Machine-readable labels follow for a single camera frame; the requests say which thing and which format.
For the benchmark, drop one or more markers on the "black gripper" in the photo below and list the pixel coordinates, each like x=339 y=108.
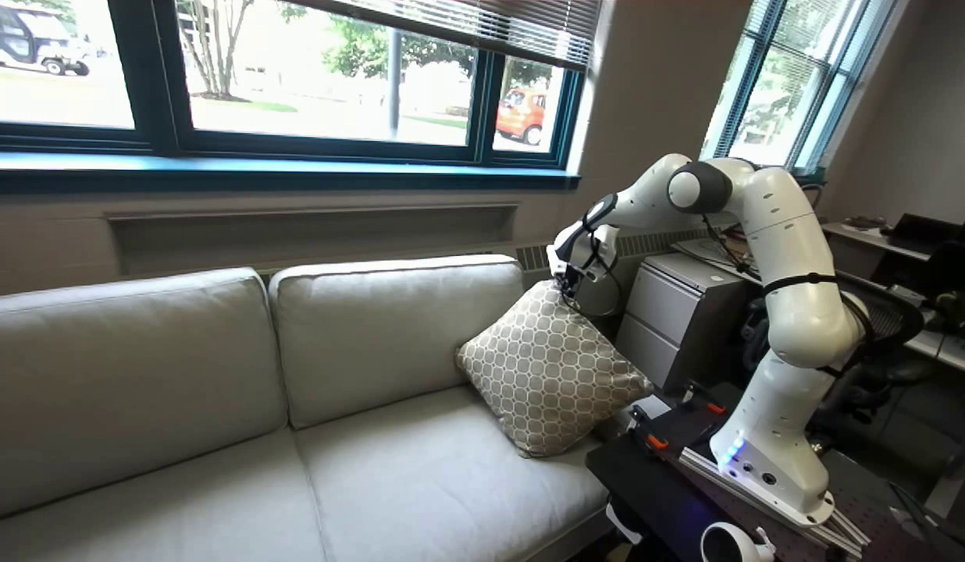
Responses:
x=571 y=265

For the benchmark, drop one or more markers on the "octagon patterned square pillow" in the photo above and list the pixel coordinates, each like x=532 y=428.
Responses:
x=546 y=370

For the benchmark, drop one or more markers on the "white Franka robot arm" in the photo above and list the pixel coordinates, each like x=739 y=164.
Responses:
x=803 y=313

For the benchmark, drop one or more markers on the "grey two-seat sofa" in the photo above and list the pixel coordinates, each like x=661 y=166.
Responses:
x=115 y=377

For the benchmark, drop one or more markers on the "baseboard heater grille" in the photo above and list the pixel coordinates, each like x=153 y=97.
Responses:
x=532 y=257

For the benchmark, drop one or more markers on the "light grey filing cabinet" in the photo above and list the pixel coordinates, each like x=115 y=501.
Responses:
x=684 y=313

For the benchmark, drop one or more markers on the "black orange clamp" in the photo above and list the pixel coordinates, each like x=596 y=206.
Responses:
x=657 y=440
x=711 y=400

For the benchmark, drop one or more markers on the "black robot table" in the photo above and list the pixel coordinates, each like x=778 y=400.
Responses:
x=646 y=489

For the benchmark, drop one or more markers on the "dark horizontal window blinds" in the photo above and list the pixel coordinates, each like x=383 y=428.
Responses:
x=501 y=27

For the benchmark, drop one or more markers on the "white VR controller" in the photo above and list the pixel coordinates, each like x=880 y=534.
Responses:
x=735 y=545

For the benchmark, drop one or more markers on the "narrow blue-framed window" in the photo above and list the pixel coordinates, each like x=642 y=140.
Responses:
x=803 y=64

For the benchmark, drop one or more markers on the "black office chair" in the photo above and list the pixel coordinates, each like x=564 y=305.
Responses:
x=898 y=315

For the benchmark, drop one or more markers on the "black desk equipment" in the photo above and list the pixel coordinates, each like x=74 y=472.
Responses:
x=943 y=255

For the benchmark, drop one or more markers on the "white desk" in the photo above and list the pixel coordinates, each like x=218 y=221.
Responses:
x=949 y=348

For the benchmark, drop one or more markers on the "wide blue-framed window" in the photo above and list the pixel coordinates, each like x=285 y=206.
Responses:
x=146 y=72

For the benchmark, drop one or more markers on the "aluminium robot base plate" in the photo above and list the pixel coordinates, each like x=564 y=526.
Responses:
x=843 y=526

